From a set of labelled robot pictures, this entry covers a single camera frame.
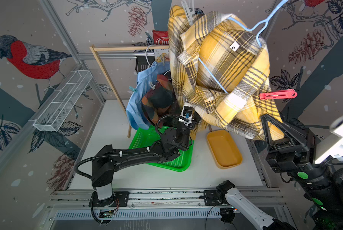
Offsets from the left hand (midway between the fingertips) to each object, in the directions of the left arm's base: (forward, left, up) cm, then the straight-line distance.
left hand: (186, 101), depth 63 cm
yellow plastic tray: (-5, -27, -41) cm, 49 cm away
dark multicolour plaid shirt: (+7, +14, -7) cm, 17 cm away
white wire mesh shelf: (+2, +70, -12) cm, 71 cm away
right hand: (-25, -13, +23) cm, 37 cm away
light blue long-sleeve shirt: (+1, +25, -7) cm, 26 cm away
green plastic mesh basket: (+4, +27, -41) cm, 49 cm away
